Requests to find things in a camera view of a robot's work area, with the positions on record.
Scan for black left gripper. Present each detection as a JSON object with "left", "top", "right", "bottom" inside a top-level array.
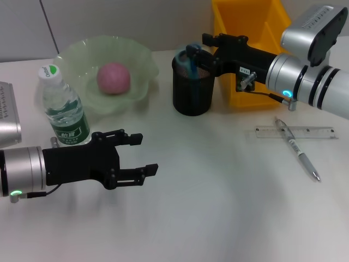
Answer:
[{"left": 42, "top": 129, "right": 159, "bottom": 189}]

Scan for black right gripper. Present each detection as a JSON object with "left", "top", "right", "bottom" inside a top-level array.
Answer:
[{"left": 186, "top": 32, "right": 278, "bottom": 84}]

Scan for blue and teal scissors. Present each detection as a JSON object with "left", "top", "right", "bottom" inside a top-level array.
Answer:
[{"left": 174, "top": 41, "right": 205, "bottom": 82}]

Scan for clear water bottle green label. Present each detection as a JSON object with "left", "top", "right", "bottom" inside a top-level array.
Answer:
[{"left": 37, "top": 64, "right": 92, "bottom": 147}]

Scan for clear plastic ruler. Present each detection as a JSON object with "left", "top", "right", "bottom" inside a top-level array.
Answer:
[{"left": 255, "top": 125, "right": 339, "bottom": 140}]

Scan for silver grey pen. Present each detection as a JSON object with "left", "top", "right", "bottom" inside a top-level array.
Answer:
[{"left": 274, "top": 116, "right": 321, "bottom": 182}]

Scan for black mesh pen cup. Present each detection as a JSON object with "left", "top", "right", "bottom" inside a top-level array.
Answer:
[{"left": 171, "top": 49, "right": 216, "bottom": 117}]

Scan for pink peach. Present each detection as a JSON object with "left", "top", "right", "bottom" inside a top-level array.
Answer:
[{"left": 97, "top": 62, "right": 131, "bottom": 96}]

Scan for light green wavy fruit plate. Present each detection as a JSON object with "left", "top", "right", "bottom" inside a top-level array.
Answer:
[{"left": 53, "top": 34, "right": 160, "bottom": 117}]

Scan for yellow plastic storage bin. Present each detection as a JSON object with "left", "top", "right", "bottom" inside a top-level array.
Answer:
[{"left": 212, "top": 0, "right": 291, "bottom": 109}]

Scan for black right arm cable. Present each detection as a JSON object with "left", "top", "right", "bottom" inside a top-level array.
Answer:
[{"left": 245, "top": 90, "right": 298, "bottom": 111}]

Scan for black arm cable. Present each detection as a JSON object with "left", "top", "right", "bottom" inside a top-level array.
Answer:
[
  {"left": 245, "top": 90, "right": 298, "bottom": 111},
  {"left": 27, "top": 185, "right": 62, "bottom": 198}
]

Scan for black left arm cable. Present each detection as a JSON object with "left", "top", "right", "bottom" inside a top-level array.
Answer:
[{"left": 27, "top": 185, "right": 62, "bottom": 198}]

